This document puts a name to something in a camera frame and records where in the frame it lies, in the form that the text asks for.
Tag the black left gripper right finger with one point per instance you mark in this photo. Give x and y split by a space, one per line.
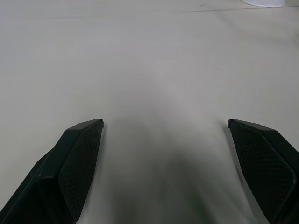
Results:
266 168

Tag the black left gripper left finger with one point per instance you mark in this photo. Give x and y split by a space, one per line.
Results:
70 168

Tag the white ribbed round base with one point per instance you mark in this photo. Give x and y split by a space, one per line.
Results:
262 2

